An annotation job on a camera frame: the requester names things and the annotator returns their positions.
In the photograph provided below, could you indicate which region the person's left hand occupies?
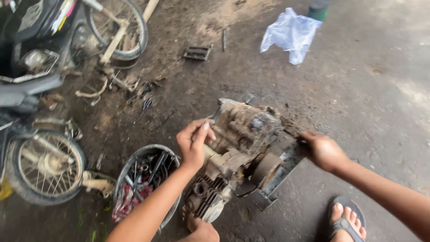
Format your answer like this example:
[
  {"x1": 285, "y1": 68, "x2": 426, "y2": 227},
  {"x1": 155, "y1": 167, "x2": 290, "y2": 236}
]
[{"x1": 176, "y1": 118, "x2": 217, "y2": 173}]

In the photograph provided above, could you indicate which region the person's right hand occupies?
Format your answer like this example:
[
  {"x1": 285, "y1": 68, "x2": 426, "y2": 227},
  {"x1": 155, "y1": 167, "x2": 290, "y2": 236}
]
[{"x1": 298, "y1": 131, "x2": 351, "y2": 174}]

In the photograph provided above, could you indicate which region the grey metal engine bracket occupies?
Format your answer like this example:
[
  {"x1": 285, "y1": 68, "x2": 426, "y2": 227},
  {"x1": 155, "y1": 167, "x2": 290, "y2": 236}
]
[{"x1": 254, "y1": 139, "x2": 307, "y2": 210}]

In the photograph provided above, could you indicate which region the rusty motorcycle engine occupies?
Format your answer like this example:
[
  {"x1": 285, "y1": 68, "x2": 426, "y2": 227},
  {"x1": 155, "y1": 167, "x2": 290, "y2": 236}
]
[{"x1": 182, "y1": 97, "x2": 303, "y2": 224}]

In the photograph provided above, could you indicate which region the person's right foot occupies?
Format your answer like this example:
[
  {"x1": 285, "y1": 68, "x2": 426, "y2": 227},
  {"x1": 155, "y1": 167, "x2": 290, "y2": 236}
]
[{"x1": 331, "y1": 202, "x2": 367, "y2": 242}]

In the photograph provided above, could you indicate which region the grey flip-flop sandal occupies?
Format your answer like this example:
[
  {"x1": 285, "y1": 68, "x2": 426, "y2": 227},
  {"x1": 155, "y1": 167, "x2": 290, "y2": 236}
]
[{"x1": 327, "y1": 196, "x2": 367, "y2": 242}]

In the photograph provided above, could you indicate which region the clear plastic bag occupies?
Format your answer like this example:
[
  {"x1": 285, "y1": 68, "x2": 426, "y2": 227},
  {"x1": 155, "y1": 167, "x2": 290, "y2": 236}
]
[{"x1": 260, "y1": 7, "x2": 323, "y2": 65}]

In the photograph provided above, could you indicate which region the green bottle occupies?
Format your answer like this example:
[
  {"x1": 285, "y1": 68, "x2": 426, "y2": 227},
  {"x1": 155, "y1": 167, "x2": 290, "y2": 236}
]
[{"x1": 307, "y1": 0, "x2": 332, "y2": 22}]

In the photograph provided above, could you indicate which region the black foot pedal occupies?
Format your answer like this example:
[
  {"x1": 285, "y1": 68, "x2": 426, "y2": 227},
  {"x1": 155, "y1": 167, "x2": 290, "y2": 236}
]
[{"x1": 183, "y1": 45, "x2": 213, "y2": 62}]

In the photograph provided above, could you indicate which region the heap of wrenches and tools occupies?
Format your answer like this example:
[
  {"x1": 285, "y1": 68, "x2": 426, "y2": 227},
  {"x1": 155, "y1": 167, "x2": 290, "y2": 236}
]
[{"x1": 124, "y1": 151, "x2": 178, "y2": 202}]

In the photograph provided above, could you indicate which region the screwdrivers bundle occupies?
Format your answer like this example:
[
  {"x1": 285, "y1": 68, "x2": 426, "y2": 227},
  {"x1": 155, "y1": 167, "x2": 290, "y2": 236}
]
[{"x1": 134, "y1": 97, "x2": 156, "y2": 124}]

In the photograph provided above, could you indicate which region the round metal tool basin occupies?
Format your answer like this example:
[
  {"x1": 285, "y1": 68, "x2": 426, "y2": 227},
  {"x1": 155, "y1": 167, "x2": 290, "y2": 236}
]
[{"x1": 112, "y1": 144, "x2": 183, "y2": 233}]

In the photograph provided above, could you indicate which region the red white cloth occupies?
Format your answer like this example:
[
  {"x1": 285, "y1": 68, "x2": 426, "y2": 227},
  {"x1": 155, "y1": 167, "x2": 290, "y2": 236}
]
[{"x1": 112, "y1": 184, "x2": 152, "y2": 223}]

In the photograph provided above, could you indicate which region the wooden stick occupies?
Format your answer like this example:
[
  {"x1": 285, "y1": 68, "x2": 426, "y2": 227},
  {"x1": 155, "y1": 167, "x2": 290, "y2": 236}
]
[{"x1": 142, "y1": 0, "x2": 160, "y2": 23}]

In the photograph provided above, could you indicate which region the spoked wheel with beige fork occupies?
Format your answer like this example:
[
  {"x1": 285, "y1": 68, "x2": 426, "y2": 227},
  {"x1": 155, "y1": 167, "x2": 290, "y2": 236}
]
[{"x1": 83, "y1": 0, "x2": 149, "y2": 65}]

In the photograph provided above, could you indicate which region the chrome motorcycle guard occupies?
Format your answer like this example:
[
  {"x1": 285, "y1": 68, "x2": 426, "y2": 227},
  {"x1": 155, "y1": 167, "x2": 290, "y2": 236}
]
[{"x1": 32, "y1": 117, "x2": 83, "y2": 141}]

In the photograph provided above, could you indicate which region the spoked wheel with dirty tyre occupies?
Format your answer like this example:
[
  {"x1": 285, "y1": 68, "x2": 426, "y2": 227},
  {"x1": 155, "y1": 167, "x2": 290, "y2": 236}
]
[{"x1": 6, "y1": 129, "x2": 87, "y2": 206}]

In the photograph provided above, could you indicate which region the black motorcycle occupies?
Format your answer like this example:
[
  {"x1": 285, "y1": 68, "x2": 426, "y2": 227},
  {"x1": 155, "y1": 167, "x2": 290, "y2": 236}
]
[{"x1": 0, "y1": 0, "x2": 88, "y2": 113}]

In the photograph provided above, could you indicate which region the yellow rag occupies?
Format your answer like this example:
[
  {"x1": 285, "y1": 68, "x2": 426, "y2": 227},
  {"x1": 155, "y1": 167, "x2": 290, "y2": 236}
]
[{"x1": 0, "y1": 179, "x2": 14, "y2": 201}]

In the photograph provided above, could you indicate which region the beige frame piece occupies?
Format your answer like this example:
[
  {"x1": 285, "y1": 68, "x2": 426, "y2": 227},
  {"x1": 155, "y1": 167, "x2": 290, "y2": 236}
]
[{"x1": 75, "y1": 77, "x2": 109, "y2": 99}]

